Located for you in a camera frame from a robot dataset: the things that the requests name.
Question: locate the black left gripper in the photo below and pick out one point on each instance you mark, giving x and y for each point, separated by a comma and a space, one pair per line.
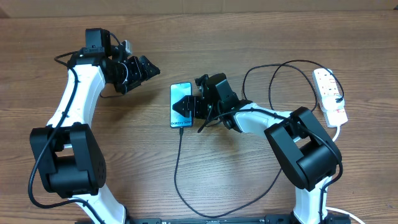
140, 72

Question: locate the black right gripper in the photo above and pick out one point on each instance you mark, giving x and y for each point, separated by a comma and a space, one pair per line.
188, 101

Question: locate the Samsung Galaxy smartphone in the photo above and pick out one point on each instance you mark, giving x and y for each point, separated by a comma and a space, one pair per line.
177, 91

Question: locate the white power strip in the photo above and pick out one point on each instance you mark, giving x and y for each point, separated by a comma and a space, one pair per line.
326, 84

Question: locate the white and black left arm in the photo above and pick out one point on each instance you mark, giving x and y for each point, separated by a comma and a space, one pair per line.
69, 165

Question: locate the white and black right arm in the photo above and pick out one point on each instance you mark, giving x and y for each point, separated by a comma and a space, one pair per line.
306, 153

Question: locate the white charger plug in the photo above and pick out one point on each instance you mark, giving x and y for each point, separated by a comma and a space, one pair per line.
332, 103

